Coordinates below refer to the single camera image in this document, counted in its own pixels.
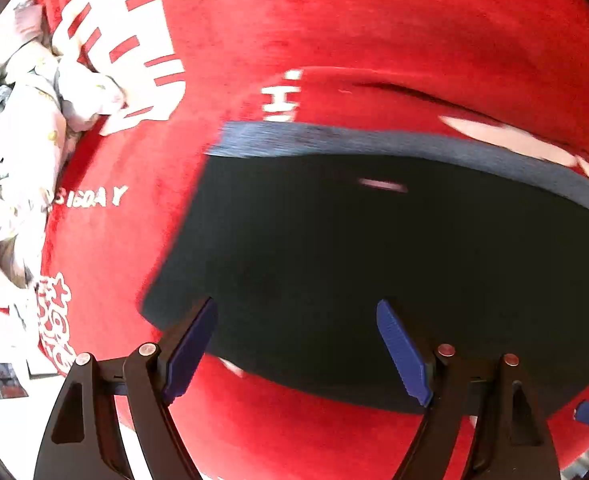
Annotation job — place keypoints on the black pants patterned waistband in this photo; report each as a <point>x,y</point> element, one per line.
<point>334,270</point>

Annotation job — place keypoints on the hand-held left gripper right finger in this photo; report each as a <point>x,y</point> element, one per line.
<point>405,355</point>

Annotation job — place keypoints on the white floral quilt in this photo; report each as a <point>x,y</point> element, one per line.
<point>22,160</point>

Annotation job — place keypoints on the red printed blanket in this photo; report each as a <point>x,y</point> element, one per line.
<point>354,45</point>

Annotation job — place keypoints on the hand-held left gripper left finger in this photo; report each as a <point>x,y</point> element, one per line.
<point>190,354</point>

